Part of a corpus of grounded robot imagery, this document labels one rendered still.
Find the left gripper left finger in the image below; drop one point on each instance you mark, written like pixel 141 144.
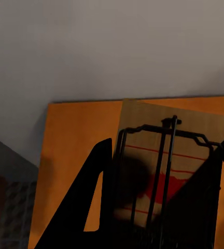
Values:
pixel 66 229

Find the cabinet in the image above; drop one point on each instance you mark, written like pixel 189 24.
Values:
pixel 71 132

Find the door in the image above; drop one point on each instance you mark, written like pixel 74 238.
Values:
pixel 18 180

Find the mousetrap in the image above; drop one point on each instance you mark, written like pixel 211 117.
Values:
pixel 167 165

